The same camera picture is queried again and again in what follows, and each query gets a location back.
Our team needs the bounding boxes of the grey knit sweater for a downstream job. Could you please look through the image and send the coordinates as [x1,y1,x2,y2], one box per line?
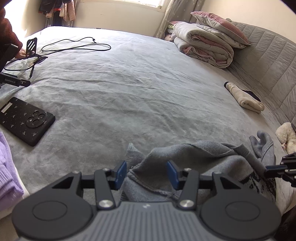
[120,131,276,203]

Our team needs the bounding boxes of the hanging dark clothes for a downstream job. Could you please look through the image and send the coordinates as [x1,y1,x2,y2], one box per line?
[38,0,80,27]

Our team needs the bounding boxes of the white plush toy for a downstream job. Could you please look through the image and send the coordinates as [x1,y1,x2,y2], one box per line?
[275,122,296,154]

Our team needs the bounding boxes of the person in red jacket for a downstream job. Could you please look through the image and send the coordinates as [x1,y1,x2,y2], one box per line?
[1,0,26,59]

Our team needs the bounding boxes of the black phone stand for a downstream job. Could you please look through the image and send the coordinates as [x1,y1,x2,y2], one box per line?
[26,38,37,57]

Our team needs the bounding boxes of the black smartphone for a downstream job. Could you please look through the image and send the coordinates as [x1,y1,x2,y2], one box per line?
[1,97,55,147]

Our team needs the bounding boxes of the folded beige garment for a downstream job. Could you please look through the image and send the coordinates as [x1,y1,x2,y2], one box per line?
[224,82,265,114]

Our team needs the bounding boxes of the purple knit garment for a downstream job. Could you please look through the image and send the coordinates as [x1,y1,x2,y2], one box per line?
[0,132,24,211]

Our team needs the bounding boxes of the grey bed sheet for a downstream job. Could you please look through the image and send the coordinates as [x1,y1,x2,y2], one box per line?
[0,25,296,220]

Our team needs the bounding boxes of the grey quilted headboard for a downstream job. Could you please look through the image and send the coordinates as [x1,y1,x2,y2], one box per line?
[228,21,295,124]

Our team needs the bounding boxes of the pink grey pillow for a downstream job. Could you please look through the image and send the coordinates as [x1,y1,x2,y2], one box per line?
[191,11,251,49]

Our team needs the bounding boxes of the folded grey pink quilt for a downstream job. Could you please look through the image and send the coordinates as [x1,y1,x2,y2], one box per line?
[171,22,234,68]

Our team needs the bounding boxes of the grey curtain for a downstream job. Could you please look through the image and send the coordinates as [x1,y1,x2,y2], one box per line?
[154,0,205,39]

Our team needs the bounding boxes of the black cable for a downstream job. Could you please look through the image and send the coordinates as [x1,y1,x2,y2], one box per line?
[3,37,112,78]

